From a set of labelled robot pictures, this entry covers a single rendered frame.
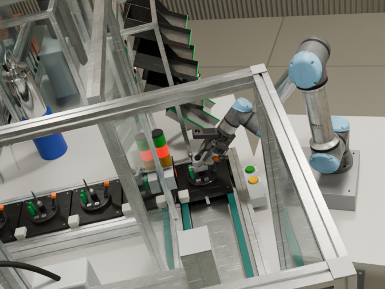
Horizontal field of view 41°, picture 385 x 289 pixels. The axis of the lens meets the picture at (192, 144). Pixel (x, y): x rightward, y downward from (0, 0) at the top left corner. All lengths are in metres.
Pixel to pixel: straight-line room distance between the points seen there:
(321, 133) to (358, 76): 2.58
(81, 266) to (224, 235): 1.11
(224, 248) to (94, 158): 1.02
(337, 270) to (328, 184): 1.57
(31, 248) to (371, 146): 1.63
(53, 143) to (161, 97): 1.88
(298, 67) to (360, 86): 2.62
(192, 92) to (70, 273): 0.46
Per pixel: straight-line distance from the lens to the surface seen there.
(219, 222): 2.22
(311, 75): 1.85
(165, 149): 1.95
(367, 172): 2.44
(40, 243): 2.39
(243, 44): 5.23
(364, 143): 2.59
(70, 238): 2.35
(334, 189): 2.24
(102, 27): 1.41
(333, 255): 0.72
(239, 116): 2.12
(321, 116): 1.98
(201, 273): 1.03
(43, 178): 2.86
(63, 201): 2.49
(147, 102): 1.06
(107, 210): 2.35
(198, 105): 2.35
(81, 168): 2.81
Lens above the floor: 2.56
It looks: 39 degrees down
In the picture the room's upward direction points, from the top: 15 degrees counter-clockwise
